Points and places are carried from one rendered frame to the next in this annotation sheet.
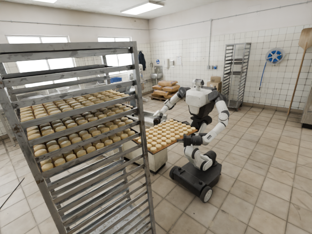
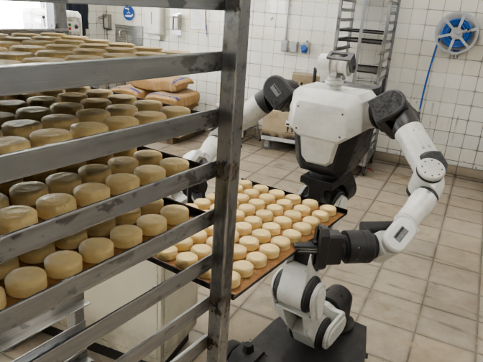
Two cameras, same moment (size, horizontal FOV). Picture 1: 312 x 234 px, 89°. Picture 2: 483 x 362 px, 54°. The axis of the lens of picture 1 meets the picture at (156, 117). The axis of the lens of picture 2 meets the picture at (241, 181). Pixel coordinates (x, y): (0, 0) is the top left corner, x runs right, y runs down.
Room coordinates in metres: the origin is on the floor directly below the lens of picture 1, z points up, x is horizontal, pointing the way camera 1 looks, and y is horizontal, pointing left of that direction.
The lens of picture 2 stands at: (0.25, 0.32, 1.59)
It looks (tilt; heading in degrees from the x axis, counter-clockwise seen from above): 20 degrees down; 341
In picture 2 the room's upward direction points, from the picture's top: 4 degrees clockwise
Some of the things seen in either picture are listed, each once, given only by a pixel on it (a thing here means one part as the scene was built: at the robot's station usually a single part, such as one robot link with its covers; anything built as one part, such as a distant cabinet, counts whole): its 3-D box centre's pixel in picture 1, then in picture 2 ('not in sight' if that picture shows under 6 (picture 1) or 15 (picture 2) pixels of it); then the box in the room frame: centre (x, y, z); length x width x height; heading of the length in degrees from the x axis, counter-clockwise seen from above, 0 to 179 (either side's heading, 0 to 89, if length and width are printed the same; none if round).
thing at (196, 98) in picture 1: (201, 100); (336, 123); (1.76, -0.53, 1.20); 0.34 x 0.30 x 0.36; 38
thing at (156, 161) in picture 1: (143, 139); (116, 257); (2.26, 0.23, 0.45); 0.70 x 0.34 x 0.90; 50
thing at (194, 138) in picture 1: (190, 140); (337, 246); (1.24, -0.29, 1.00); 0.12 x 0.10 x 0.13; 83
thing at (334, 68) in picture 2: (198, 84); (334, 68); (1.73, -0.48, 1.40); 0.10 x 0.07 x 0.09; 38
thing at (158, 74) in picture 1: (157, 72); (126, 47); (7.04, -0.20, 0.93); 0.99 x 0.38 x 1.09; 46
